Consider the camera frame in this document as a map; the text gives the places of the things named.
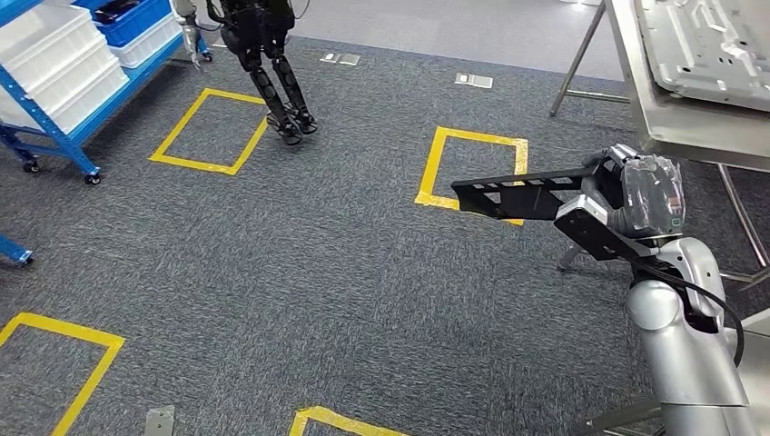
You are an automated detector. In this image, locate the black plastic mounting plate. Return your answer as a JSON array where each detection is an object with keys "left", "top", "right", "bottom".
[{"left": 449, "top": 167, "right": 603, "bottom": 223}]

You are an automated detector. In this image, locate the yellow floor tape square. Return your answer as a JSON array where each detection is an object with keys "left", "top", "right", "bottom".
[
  {"left": 148, "top": 87, "right": 270, "bottom": 177},
  {"left": 0, "top": 312, "right": 125, "bottom": 436},
  {"left": 288, "top": 406, "right": 411, "bottom": 436},
  {"left": 414, "top": 125, "right": 530, "bottom": 227}
]

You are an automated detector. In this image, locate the black humanoid robot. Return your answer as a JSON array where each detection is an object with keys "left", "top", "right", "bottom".
[{"left": 171, "top": 0, "right": 320, "bottom": 147}]

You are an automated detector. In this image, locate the blue plastic bin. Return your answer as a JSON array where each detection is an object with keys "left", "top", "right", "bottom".
[{"left": 72, "top": 0, "right": 175, "bottom": 48}]

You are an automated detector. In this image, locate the stainless steel table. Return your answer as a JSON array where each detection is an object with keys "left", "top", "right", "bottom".
[{"left": 548, "top": 0, "right": 770, "bottom": 285}]

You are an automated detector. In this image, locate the black plastic component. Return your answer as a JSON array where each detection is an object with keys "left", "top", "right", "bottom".
[{"left": 94, "top": 0, "right": 145, "bottom": 25}]

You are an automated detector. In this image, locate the grey stamped metal panel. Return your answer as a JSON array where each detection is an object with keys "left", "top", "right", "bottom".
[{"left": 634, "top": 0, "right": 770, "bottom": 114}]

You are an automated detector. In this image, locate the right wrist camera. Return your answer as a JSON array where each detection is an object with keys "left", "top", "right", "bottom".
[{"left": 553, "top": 193, "right": 660, "bottom": 262}]

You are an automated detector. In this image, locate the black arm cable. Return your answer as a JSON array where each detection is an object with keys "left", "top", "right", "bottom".
[{"left": 625, "top": 255, "right": 745, "bottom": 368}]

